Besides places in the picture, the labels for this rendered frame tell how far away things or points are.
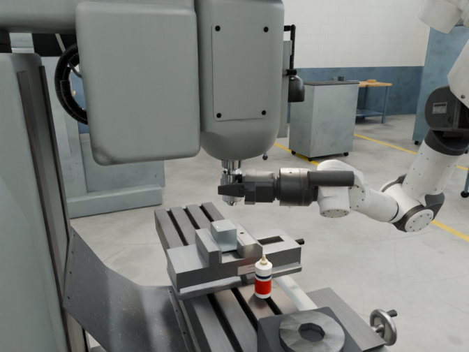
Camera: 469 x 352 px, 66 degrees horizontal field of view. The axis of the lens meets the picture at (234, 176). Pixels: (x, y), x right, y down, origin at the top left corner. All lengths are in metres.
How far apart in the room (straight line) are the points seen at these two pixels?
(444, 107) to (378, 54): 8.78
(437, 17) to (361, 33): 8.51
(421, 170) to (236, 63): 0.52
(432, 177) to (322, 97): 4.37
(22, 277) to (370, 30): 9.16
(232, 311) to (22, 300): 0.44
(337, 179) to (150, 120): 0.40
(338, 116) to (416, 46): 5.22
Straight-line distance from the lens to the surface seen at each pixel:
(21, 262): 0.65
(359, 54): 9.30
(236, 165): 0.80
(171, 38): 0.63
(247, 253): 0.94
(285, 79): 0.82
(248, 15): 0.70
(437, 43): 6.83
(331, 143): 5.54
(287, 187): 0.80
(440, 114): 0.90
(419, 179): 0.98
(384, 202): 0.95
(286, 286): 1.17
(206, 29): 0.67
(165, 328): 0.96
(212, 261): 0.91
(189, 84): 0.64
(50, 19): 0.64
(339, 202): 0.81
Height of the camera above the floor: 1.53
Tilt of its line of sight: 19 degrees down
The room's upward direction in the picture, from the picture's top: straight up
